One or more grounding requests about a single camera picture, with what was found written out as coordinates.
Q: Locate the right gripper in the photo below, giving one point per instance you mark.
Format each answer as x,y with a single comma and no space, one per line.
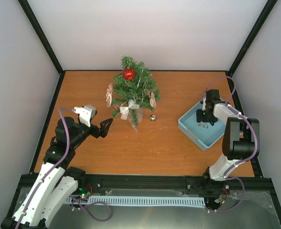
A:
199,118

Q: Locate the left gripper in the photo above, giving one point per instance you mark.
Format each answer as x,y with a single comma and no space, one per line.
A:
103,131

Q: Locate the silver script word ornament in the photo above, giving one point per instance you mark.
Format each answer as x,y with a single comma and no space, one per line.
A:
203,125

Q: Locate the light blue plastic basket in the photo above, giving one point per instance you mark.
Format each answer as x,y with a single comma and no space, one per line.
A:
203,138

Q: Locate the white mesh bow ornament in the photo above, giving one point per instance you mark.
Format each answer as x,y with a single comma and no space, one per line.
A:
124,110

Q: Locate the clear battery box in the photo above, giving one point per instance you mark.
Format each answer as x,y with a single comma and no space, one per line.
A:
134,126

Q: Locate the red bauble ornament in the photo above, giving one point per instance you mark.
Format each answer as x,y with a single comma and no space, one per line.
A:
128,74

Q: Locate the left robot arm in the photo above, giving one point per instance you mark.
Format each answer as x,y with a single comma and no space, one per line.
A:
56,180

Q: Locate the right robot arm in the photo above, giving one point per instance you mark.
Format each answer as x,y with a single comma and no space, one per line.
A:
241,139

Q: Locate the small green christmas tree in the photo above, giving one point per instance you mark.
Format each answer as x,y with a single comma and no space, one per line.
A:
124,90

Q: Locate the gold disco ball ornament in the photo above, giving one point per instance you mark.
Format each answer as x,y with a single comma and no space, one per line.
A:
153,117

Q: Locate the small circuit board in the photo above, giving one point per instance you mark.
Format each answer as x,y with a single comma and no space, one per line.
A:
83,194

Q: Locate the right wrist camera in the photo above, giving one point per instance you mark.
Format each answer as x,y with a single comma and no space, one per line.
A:
203,102

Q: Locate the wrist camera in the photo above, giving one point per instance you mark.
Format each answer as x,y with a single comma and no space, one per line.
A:
203,102
85,114

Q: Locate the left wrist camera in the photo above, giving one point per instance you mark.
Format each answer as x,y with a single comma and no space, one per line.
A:
85,114

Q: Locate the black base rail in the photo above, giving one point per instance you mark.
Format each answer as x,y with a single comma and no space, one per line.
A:
187,184

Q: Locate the light blue cable duct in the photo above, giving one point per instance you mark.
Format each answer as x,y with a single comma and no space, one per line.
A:
130,201

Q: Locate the left back frame post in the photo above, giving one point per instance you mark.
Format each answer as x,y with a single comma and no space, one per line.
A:
41,35

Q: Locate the frame post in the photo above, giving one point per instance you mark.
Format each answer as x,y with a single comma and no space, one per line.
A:
267,9
41,35

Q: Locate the right back frame post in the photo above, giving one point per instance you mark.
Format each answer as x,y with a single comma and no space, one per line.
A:
267,9

